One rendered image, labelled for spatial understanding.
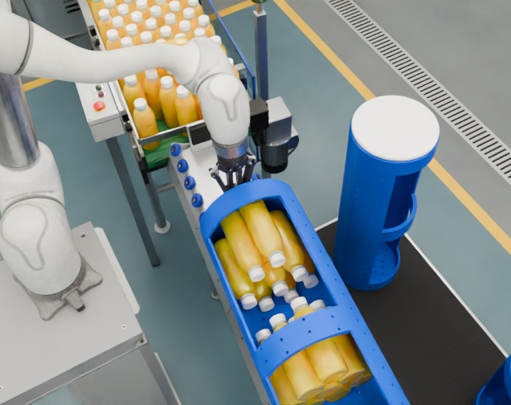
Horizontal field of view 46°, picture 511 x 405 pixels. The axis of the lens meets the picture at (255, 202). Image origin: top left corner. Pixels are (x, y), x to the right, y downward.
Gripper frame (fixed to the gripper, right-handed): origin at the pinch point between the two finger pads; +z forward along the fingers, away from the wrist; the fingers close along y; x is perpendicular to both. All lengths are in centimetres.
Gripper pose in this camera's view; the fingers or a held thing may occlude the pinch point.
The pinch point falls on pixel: (236, 194)
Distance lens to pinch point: 163.9
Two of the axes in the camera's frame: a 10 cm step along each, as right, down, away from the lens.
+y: -9.3, 3.3, -1.8
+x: 3.7, 7.5, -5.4
